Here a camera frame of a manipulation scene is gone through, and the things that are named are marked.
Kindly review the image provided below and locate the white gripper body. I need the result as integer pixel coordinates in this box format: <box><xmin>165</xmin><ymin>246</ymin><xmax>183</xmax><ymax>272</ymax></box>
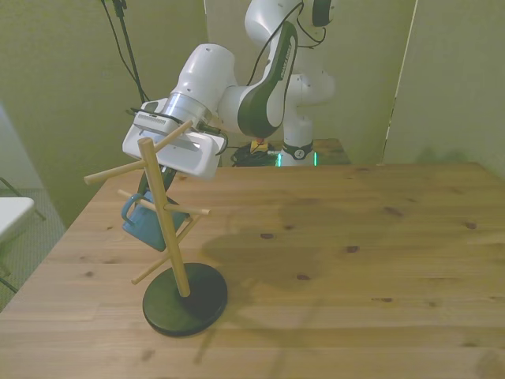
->
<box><xmin>121</xmin><ymin>124</ymin><xmax>228</xmax><ymax>182</ymax></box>

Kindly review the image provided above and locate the blue enamel mug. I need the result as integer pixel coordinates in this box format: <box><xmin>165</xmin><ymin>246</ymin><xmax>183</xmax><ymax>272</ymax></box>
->
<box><xmin>120</xmin><ymin>190</ymin><xmax>191</xmax><ymax>253</ymax></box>

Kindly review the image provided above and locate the wooden mug tree black base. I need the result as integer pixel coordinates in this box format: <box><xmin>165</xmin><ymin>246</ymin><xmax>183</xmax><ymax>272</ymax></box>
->
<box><xmin>84</xmin><ymin>119</ymin><xmax>229</xmax><ymax>338</ymax></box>

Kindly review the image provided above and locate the yellow emergency stop box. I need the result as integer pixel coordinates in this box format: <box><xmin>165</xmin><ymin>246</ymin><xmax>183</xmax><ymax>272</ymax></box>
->
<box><xmin>250</xmin><ymin>136</ymin><xmax>274</xmax><ymax>155</ymax></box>

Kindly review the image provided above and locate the black tripod stand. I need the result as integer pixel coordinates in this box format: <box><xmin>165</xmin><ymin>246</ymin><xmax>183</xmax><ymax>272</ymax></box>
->
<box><xmin>100</xmin><ymin>0</ymin><xmax>149</xmax><ymax>102</ymax></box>

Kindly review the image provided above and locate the white folding chair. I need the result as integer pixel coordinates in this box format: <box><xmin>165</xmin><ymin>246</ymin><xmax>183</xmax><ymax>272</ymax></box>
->
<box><xmin>0</xmin><ymin>176</ymin><xmax>47</xmax><ymax>294</ymax></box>

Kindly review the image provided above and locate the coiled black cable bundle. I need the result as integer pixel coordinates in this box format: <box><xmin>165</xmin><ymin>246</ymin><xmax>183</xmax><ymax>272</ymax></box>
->
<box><xmin>230</xmin><ymin>144</ymin><xmax>279</xmax><ymax>167</ymax></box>

